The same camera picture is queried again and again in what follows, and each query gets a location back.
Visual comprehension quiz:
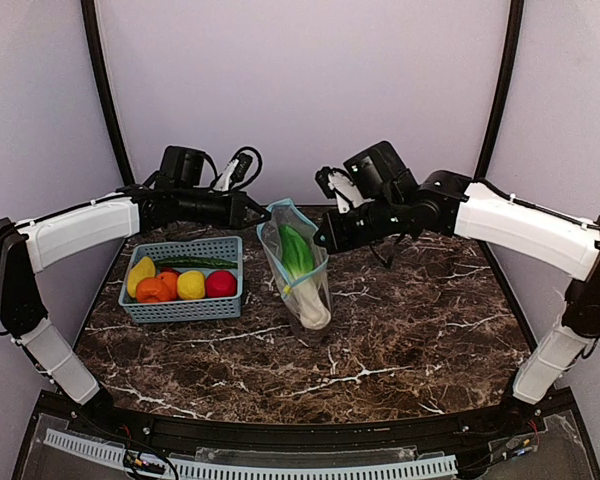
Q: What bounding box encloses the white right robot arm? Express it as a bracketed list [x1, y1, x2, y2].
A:
[314, 141, 600, 405]

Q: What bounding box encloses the yellow pear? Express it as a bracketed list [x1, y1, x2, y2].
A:
[126, 256, 156, 299]

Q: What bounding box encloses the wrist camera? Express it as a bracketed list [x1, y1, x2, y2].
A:
[315, 166, 365, 214]
[210, 146, 263, 192]

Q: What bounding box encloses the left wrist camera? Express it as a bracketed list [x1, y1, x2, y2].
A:
[210, 146, 263, 192]

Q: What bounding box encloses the black front rail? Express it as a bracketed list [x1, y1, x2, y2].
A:
[69, 394, 576, 454]

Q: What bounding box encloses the orange fruit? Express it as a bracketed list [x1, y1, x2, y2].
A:
[135, 277, 173, 303]

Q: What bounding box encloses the light blue cable duct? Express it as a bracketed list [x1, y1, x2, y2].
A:
[43, 428, 458, 479]

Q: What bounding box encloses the small orange tangerine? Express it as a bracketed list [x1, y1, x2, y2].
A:
[156, 271, 179, 299]

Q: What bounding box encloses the light blue plastic basket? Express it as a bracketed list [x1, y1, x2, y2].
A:
[118, 236, 244, 324]

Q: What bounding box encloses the yellow lemon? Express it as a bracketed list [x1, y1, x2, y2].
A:
[176, 270, 206, 301]

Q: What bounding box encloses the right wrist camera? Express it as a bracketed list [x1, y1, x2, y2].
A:
[315, 166, 365, 214]

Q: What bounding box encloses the green cucumber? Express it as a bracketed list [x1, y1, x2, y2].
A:
[154, 255, 238, 269]

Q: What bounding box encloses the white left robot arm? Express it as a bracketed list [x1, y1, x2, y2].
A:
[0, 146, 271, 406]

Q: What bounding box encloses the clear zip top bag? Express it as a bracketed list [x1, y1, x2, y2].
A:
[257, 198, 332, 346]

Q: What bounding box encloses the red apple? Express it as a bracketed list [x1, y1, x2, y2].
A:
[205, 270, 238, 298]

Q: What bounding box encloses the white garlic bulb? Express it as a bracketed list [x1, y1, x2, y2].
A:
[278, 225, 331, 330]

